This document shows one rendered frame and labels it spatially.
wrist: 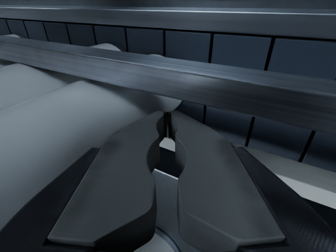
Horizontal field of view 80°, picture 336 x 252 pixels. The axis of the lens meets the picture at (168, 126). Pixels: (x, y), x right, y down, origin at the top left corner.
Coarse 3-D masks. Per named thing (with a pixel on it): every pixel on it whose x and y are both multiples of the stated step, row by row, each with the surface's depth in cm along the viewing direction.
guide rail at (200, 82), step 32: (32, 64) 12; (64, 64) 10; (96, 64) 9; (128, 64) 8; (160, 64) 8; (192, 64) 8; (192, 96) 7; (224, 96) 7; (256, 96) 6; (288, 96) 6; (320, 96) 5; (320, 128) 6
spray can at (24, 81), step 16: (112, 48) 17; (16, 64) 12; (0, 80) 11; (16, 80) 11; (32, 80) 12; (48, 80) 12; (64, 80) 13; (0, 96) 10; (16, 96) 11; (32, 96) 12
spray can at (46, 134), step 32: (64, 96) 9; (96, 96) 10; (128, 96) 11; (160, 96) 14; (0, 128) 7; (32, 128) 8; (64, 128) 8; (96, 128) 9; (0, 160) 7; (32, 160) 7; (64, 160) 8; (0, 192) 6; (32, 192) 7; (0, 224) 6
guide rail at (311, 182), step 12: (168, 144) 16; (240, 144) 15; (264, 156) 14; (276, 156) 14; (276, 168) 13; (288, 168) 13; (300, 168) 13; (312, 168) 13; (288, 180) 12; (300, 180) 12; (312, 180) 12; (324, 180) 12; (300, 192) 12; (312, 192) 12; (324, 192) 11; (324, 204) 12
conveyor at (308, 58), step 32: (0, 32) 27; (32, 32) 24; (64, 32) 21; (96, 32) 19; (128, 32) 17; (160, 32) 16; (192, 32) 14; (224, 64) 14; (256, 64) 13; (288, 64) 12; (320, 64) 12; (224, 128) 17; (256, 128) 15; (288, 128) 14; (320, 160) 14
